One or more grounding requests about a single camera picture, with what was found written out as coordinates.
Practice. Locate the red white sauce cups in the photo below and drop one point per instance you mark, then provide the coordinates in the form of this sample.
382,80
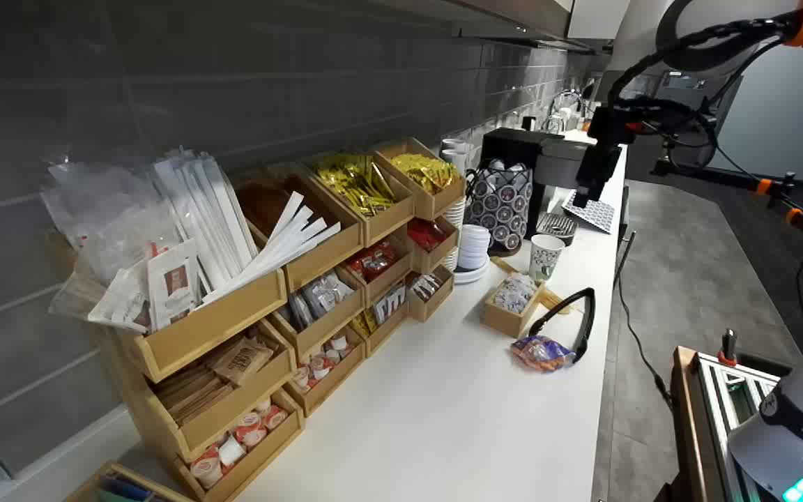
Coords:
235,442

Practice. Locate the wooden rack with white sticks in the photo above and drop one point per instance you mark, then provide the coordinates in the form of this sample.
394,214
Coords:
322,253

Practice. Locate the clear glassware cluster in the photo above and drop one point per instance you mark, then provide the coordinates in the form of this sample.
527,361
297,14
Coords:
564,108

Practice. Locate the small metal post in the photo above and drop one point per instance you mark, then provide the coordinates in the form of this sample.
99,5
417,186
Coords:
728,347

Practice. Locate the black white sauce packets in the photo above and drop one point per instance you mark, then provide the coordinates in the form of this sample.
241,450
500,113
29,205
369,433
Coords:
385,305

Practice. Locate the wooden stirrer bundle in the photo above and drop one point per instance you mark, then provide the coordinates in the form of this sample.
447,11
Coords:
194,389

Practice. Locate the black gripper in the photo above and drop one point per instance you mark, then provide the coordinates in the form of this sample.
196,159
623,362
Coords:
610,129

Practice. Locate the wooden rack with gold packets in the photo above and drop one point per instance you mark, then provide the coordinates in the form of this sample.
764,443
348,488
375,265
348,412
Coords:
387,221

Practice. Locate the wooden tray corner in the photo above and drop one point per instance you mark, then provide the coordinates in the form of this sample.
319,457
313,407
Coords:
125,483

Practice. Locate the dark red packets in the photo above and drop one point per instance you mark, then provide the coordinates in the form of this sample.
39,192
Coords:
426,231

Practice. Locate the small wooden packet box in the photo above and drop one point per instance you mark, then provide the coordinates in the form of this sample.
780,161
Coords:
511,301

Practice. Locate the gold foil packets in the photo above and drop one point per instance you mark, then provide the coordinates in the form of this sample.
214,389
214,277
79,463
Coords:
358,181

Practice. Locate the white wrapped cutlery packets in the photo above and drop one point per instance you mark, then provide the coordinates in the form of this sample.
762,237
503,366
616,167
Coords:
202,210

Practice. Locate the red ketchup packets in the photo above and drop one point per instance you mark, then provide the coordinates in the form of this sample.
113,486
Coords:
375,259

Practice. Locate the white paper stick bundle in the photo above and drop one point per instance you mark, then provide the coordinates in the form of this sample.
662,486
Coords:
284,237

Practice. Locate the yellow packets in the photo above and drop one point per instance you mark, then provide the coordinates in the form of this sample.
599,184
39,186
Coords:
421,171

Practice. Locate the black coffee machine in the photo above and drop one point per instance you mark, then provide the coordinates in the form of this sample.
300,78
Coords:
514,149

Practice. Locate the wooden rack with yellow packets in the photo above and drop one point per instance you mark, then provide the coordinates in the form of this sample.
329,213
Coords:
440,202

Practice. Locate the white packets with brown print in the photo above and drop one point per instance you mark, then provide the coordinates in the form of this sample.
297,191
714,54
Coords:
173,283

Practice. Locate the large wooden three-tier rack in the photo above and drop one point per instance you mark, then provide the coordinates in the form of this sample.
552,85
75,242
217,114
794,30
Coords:
210,325

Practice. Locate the black stand with orange clamps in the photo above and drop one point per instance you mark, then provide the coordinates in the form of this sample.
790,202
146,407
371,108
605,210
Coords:
772,191

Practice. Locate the white paper cup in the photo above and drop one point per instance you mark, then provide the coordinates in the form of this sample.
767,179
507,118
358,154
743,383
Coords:
545,256

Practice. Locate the grey silver packets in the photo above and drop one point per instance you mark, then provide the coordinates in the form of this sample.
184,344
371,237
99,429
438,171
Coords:
319,295

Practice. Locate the small pink white packets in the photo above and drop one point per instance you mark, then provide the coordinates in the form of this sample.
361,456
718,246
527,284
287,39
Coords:
319,362

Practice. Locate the brown paper napkin packet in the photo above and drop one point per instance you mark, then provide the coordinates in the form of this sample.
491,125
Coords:
241,357

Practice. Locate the clear plastic bag pile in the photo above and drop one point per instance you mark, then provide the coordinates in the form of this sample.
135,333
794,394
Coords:
104,213

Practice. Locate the grey flat tray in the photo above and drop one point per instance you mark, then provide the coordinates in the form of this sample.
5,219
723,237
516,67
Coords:
589,214

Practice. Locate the wooden wall cabinet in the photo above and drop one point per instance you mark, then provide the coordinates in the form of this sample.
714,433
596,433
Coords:
514,14

